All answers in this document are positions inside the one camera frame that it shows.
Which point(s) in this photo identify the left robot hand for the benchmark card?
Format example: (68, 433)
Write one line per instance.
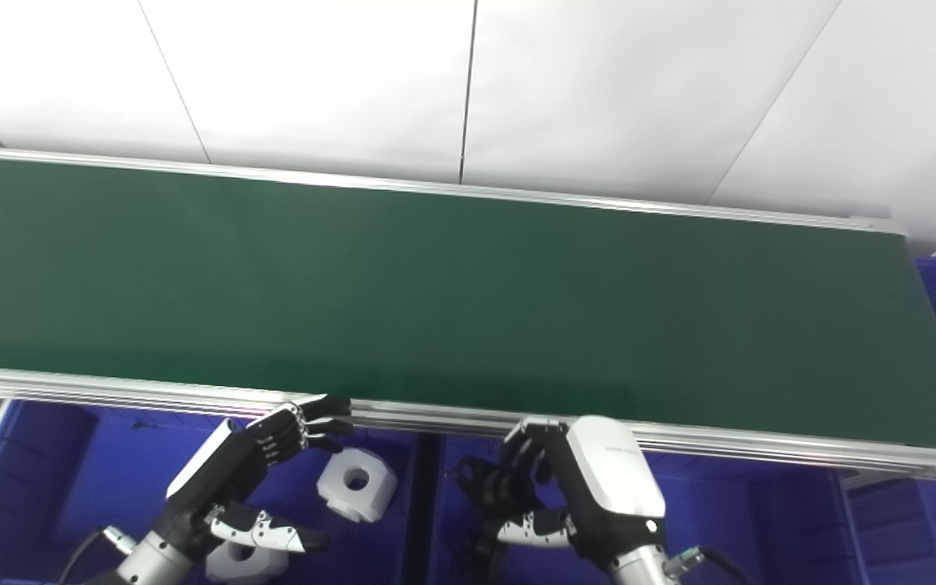
(216, 479)

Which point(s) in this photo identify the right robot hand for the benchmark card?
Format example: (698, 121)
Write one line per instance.
(606, 479)

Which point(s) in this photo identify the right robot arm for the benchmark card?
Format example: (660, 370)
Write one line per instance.
(643, 567)

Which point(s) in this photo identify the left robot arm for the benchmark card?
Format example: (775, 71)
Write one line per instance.
(147, 565)

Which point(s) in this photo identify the white block part with hole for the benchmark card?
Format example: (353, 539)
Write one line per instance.
(249, 567)
(370, 496)

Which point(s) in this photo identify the blue plastic bin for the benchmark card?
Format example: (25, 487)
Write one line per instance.
(54, 487)
(931, 536)
(744, 520)

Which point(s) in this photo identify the green conveyor belt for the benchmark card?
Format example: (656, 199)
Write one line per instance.
(435, 418)
(435, 301)

